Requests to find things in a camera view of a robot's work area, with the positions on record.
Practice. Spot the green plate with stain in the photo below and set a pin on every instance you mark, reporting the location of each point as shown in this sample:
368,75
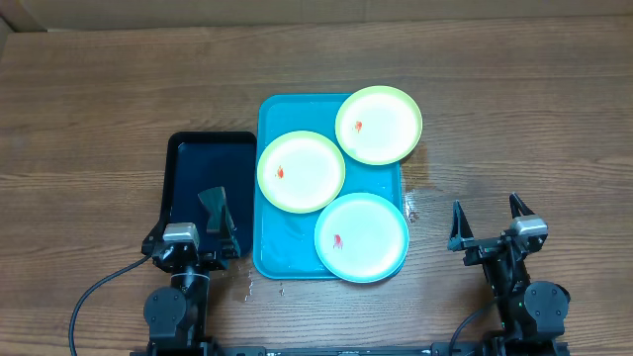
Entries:
300,172

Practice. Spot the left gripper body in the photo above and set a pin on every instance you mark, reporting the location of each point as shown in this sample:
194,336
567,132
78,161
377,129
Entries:
214,261

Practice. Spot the dark green sponge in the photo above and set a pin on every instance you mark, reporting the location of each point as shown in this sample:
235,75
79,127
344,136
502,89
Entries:
214,202

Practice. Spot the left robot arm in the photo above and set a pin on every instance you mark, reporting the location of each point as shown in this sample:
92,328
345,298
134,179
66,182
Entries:
177,314

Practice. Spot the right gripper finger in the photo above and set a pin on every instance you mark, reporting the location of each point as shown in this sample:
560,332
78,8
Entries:
461,236
517,207

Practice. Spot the light blue plate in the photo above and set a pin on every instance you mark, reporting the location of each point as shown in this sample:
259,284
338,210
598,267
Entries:
361,238

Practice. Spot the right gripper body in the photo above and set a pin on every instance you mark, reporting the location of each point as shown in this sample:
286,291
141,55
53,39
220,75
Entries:
490,244

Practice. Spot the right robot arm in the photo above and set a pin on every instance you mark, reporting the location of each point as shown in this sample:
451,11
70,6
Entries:
532,314

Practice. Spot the black plastic tray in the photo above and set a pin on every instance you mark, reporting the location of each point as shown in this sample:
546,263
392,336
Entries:
198,161

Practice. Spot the cardboard backdrop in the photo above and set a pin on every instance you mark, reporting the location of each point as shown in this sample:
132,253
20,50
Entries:
83,15

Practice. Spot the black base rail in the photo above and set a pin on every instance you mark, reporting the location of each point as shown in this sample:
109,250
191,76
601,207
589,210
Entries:
435,349

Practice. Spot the teal plastic serving tray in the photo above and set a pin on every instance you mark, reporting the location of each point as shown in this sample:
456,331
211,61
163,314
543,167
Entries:
283,243

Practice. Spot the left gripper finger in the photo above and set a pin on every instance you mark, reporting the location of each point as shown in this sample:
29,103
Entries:
154,236
229,243

